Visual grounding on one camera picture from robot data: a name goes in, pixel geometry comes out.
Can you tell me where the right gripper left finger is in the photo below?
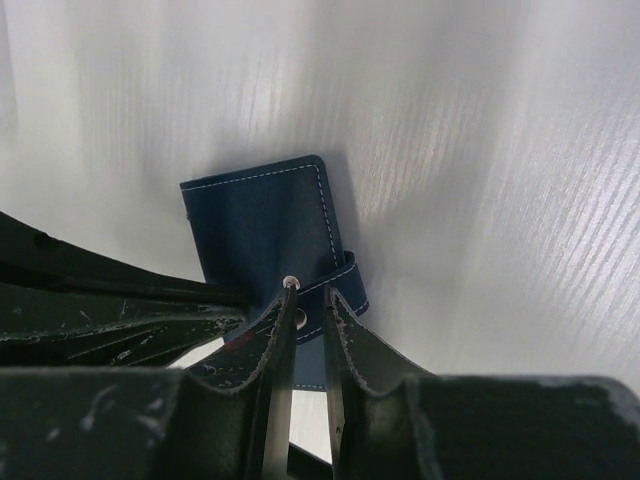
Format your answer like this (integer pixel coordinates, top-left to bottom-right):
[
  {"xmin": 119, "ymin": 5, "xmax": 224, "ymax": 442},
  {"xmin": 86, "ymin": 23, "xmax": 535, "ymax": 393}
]
[{"xmin": 1, "ymin": 286, "xmax": 297, "ymax": 479}]

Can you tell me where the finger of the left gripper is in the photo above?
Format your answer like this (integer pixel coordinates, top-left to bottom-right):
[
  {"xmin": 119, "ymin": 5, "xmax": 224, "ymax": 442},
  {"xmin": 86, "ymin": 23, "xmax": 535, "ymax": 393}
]
[{"xmin": 1, "ymin": 214, "xmax": 248, "ymax": 367}]

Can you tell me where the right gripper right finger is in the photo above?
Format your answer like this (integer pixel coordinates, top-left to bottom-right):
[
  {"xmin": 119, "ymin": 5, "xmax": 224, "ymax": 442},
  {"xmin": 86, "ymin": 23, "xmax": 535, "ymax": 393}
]
[{"xmin": 324, "ymin": 289, "xmax": 639, "ymax": 479}]

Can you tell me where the blue card holder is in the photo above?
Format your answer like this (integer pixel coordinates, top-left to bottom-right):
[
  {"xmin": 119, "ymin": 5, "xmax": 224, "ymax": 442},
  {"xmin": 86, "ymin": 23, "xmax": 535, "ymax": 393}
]
[{"xmin": 180, "ymin": 155, "xmax": 369, "ymax": 391}]

